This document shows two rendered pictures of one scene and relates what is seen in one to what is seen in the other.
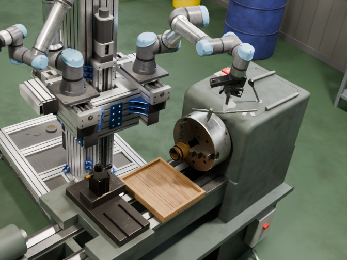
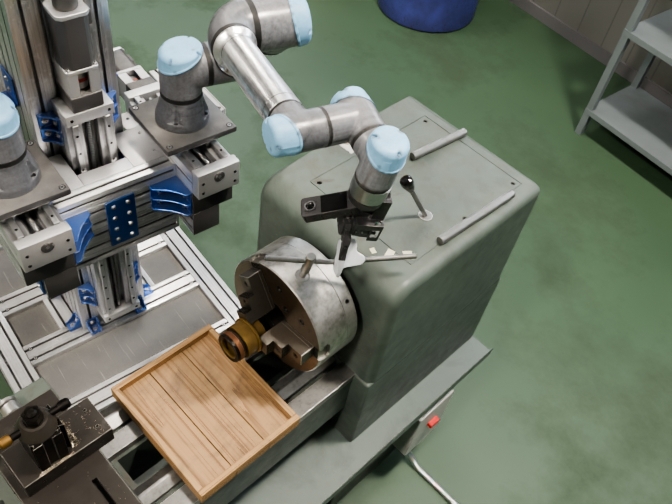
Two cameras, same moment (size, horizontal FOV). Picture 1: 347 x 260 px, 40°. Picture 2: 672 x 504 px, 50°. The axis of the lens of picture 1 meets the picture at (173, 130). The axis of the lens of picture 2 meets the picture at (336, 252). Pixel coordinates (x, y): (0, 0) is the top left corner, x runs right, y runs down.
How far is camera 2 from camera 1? 1.05 m
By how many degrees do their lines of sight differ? 13
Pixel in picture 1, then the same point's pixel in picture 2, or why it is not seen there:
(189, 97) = (270, 201)
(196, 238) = (288, 481)
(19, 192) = not seen: outside the picture
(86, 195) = (14, 466)
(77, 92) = (14, 189)
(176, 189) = (238, 410)
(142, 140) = not seen: hidden behind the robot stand
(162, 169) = (212, 356)
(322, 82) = (558, 80)
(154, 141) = (238, 208)
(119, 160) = (160, 265)
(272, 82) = (459, 161)
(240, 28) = not seen: outside the picture
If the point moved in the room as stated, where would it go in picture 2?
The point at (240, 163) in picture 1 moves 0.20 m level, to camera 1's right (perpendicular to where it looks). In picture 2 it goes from (379, 354) to (458, 364)
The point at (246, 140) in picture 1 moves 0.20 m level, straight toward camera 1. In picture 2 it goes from (390, 317) to (371, 389)
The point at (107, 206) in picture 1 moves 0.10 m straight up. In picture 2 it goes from (67, 484) to (60, 464)
